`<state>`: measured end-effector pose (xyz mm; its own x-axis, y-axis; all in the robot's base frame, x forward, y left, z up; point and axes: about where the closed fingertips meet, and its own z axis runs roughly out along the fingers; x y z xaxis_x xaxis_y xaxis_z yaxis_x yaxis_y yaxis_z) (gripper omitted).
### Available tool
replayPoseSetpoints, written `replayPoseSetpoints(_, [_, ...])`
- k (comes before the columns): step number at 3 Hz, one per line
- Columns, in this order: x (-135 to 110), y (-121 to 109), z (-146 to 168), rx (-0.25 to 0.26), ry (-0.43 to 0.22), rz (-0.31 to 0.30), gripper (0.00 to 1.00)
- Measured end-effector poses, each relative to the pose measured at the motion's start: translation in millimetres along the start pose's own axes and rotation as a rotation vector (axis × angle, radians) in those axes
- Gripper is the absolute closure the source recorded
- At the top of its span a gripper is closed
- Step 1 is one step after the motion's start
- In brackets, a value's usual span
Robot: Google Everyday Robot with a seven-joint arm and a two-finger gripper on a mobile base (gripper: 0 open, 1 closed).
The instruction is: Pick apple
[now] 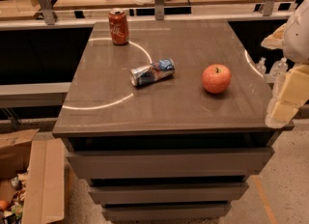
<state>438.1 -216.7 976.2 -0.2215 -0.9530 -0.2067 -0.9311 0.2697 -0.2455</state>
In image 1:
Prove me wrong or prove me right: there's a grey drawer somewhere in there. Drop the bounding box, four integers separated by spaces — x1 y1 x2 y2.
102 203 231 222
89 182 248 205
68 147 273 179

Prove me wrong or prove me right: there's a clear plastic bottle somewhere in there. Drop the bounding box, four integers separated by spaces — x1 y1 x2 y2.
268 57 288 80
256 57 267 74

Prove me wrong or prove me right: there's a bottom grey drawer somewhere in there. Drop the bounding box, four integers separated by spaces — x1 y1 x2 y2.
102 203 231 222

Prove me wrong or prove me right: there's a clear plastic bottle left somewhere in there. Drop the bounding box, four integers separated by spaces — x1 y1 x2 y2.
256 57 267 74

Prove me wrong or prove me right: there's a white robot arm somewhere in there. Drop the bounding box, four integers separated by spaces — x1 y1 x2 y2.
261 0 309 128

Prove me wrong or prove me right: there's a top grey drawer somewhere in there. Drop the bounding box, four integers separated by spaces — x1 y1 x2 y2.
68 147 273 179

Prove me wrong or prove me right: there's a blue silver can lying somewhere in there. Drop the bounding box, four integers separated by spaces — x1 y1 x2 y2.
129 58 175 87

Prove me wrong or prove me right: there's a red apple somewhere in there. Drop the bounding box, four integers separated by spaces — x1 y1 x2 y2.
202 64 232 94

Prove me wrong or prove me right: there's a middle grey drawer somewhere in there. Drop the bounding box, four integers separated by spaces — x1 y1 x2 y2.
89 182 248 205

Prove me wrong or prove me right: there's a left metal bracket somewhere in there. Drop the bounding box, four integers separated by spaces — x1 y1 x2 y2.
38 0 56 25

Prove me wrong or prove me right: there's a middle metal bracket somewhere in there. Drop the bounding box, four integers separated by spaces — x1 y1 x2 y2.
154 0 164 20

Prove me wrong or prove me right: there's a clear plastic bottle right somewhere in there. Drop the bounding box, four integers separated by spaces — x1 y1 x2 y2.
268 57 288 80

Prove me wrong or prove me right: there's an open cardboard box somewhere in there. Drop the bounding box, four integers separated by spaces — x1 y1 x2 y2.
0 129 65 224

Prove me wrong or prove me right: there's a grey drawer cabinet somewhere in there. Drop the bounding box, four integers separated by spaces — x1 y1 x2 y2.
52 19 295 224

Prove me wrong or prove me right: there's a red cola can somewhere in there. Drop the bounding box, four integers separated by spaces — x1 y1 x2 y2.
108 8 128 45

